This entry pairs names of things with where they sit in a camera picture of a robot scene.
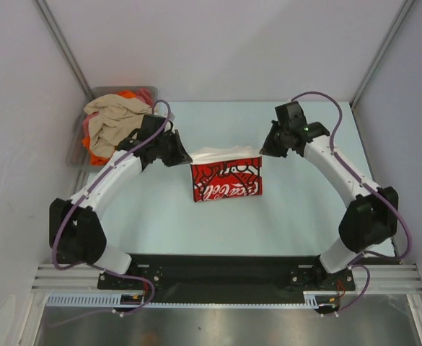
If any white Coca-Cola t-shirt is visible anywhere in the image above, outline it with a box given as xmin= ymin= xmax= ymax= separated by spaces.
xmin=190 ymin=146 xmax=263 ymax=202

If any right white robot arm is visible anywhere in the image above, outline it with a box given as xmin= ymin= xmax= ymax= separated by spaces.
xmin=260 ymin=101 xmax=398 ymax=289

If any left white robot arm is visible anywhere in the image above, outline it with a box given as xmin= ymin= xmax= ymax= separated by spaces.
xmin=49 ymin=115 xmax=192 ymax=288

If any beige t-shirt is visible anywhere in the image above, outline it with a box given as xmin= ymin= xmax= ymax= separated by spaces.
xmin=83 ymin=94 xmax=152 ymax=159

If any pink t-shirt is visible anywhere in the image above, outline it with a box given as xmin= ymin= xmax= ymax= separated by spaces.
xmin=84 ymin=88 xmax=153 ymax=136

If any orange t-shirt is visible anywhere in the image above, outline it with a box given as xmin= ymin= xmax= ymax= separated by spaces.
xmin=82 ymin=90 xmax=136 ymax=166

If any grey plastic tray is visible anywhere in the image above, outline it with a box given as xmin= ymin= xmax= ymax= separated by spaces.
xmin=66 ymin=86 xmax=159 ymax=172

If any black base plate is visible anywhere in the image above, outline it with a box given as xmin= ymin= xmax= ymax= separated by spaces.
xmin=98 ymin=252 xmax=358 ymax=303

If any white slotted cable duct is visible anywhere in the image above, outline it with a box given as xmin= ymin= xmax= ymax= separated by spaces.
xmin=46 ymin=293 xmax=338 ymax=309

